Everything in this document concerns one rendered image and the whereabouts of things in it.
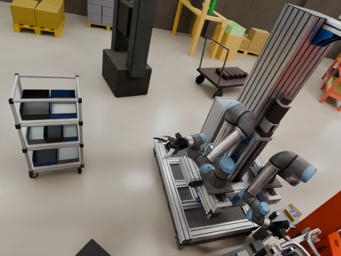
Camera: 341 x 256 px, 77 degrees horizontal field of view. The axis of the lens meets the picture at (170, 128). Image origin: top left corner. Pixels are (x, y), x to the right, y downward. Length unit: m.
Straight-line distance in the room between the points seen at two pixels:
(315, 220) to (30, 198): 2.45
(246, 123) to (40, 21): 5.09
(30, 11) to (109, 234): 4.75
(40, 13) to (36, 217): 4.33
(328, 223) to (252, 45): 6.64
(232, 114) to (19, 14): 5.11
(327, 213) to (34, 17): 5.74
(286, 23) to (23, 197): 2.57
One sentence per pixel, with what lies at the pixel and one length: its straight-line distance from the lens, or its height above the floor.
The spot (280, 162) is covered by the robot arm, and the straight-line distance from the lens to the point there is 1.54.
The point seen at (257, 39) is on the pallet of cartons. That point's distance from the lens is 7.93.
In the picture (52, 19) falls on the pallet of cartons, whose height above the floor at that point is 0.37.
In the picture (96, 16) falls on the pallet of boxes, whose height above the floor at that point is 0.31.
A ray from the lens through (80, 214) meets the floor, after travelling 2.39.
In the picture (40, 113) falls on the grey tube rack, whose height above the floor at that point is 0.82.
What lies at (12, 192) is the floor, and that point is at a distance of 2.64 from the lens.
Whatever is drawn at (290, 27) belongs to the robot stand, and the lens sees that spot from 1.52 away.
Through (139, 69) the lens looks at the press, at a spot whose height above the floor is 0.56.
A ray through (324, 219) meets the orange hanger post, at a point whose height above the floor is 0.94.
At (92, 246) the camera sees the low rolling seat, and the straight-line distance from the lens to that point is 1.90.
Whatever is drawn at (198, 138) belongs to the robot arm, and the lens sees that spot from 1.38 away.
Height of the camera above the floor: 2.11
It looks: 39 degrees down
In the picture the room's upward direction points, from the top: 18 degrees clockwise
